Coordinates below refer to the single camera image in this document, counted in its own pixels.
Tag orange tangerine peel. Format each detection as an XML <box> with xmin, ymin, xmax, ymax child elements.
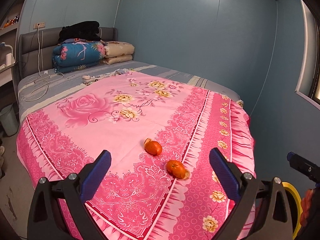
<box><xmin>144</xmin><ymin>138</ymin><xmax>162</xmax><ymax>156</ymax></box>
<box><xmin>166</xmin><ymin>160</ymin><xmax>190</xmax><ymax>179</ymax></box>

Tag yellow rimmed trash bin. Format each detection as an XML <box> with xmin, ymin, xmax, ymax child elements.
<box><xmin>282</xmin><ymin>181</ymin><xmax>303</xmax><ymax>239</ymax></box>

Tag person's right hand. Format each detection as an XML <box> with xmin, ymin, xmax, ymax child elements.
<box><xmin>300</xmin><ymin>189</ymin><xmax>314</xmax><ymax>226</ymax></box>

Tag pink floral bedspread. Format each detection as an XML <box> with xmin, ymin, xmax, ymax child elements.
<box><xmin>17</xmin><ymin>72</ymin><xmax>254</xmax><ymax>239</ymax></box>

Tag small cloth on sheet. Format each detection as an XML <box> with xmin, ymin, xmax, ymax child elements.
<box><xmin>82</xmin><ymin>75</ymin><xmax>100</xmax><ymax>86</ymax></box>

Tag shoes on floor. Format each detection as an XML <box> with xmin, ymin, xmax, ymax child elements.
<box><xmin>0</xmin><ymin>145</ymin><xmax>5</xmax><ymax>178</ymax></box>

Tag light green waste basket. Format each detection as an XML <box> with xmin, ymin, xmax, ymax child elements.
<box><xmin>0</xmin><ymin>104</ymin><xmax>19</xmax><ymax>137</ymax></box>

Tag grey striped bed sheet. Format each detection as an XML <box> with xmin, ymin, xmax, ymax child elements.
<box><xmin>17</xmin><ymin>61</ymin><xmax>243</xmax><ymax>122</ymax></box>

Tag blue floral folded quilt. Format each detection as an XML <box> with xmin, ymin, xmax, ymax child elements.
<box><xmin>52</xmin><ymin>41</ymin><xmax>105</xmax><ymax>74</ymax></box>

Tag beige folded quilt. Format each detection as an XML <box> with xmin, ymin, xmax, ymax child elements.
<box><xmin>100</xmin><ymin>41</ymin><xmax>135</xmax><ymax>65</ymax></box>

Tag grey upholstered headboard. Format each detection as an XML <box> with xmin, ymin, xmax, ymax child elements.
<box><xmin>17</xmin><ymin>26</ymin><xmax>119</xmax><ymax>79</ymax></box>

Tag white desk lamp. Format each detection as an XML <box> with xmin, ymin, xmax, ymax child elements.
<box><xmin>0</xmin><ymin>42</ymin><xmax>15</xmax><ymax>67</ymax></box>

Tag black clothing pile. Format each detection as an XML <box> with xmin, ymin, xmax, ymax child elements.
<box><xmin>58</xmin><ymin>21</ymin><xmax>101</xmax><ymax>43</ymax></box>

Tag white charging cable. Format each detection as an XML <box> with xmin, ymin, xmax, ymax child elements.
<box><xmin>23</xmin><ymin>24</ymin><xmax>65</xmax><ymax>103</ymax></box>

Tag wall power socket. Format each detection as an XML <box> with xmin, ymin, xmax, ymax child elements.
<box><xmin>33</xmin><ymin>22</ymin><xmax>46</xmax><ymax>29</ymax></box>

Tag wooden wall shelf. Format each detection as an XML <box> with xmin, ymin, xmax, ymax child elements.
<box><xmin>0</xmin><ymin>0</ymin><xmax>25</xmax><ymax>86</ymax></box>

